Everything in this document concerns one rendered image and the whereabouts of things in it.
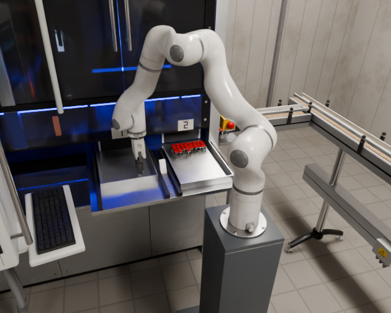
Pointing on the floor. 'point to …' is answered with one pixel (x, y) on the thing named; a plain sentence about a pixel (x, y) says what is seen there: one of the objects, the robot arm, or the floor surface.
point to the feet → (313, 237)
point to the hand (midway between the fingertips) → (139, 164)
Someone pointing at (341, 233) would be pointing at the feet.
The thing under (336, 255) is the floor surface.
